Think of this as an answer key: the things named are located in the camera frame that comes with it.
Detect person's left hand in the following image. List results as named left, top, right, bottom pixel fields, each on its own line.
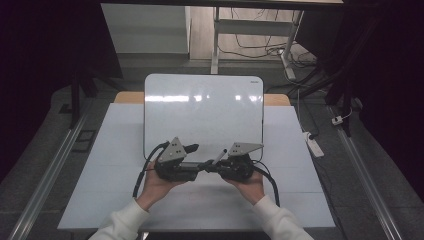
left=135, top=161, right=186, bottom=212

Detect left hand-held gripper black cable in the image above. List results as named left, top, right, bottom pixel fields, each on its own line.
left=132, top=140, right=172, bottom=200

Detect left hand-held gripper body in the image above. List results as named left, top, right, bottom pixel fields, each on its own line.
left=153, top=136, right=202, bottom=183

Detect person's right hand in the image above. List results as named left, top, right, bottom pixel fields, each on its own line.
left=222, top=169, right=266, bottom=206

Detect white power strip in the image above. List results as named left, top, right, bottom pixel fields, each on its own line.
left=301, top=131, right=325, bottom=159

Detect hand-held gripper black cable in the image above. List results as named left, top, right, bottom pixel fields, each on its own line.
left=251, top=159, right=281, bottom=208
left=132, top=140, right=172, bottom=200

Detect black whiteboard marker pen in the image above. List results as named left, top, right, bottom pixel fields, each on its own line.
left=212, top=148, right=228, bottom=165

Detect black floor cables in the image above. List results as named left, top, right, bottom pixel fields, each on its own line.
left=218, top=7, right=318, bottom=69

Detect right hand-held gripper black cable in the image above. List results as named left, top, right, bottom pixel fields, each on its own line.
left=251, top=159, right=281, bottom=208

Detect white metal desk frame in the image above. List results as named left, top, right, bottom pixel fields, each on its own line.
left=210, top=6, right=305, bottom=81

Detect black tripod stand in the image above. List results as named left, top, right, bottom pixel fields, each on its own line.
left=289, top=19, right=378, bottom=138

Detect white whiteboard with black rim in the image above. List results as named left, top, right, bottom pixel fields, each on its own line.
left=143, top=73, right=265, bottom=163

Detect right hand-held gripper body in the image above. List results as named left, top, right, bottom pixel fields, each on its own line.
left=215, top=141, right=265, bottom=183

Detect metal floor rail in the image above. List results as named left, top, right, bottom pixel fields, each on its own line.
left=327, top=104, right=405, bottom=240
left=5, top=97, right=95, bottom=240

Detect white cabinet panel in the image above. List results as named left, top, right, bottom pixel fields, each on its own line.
left=100, top=3, right=192, bottom=55

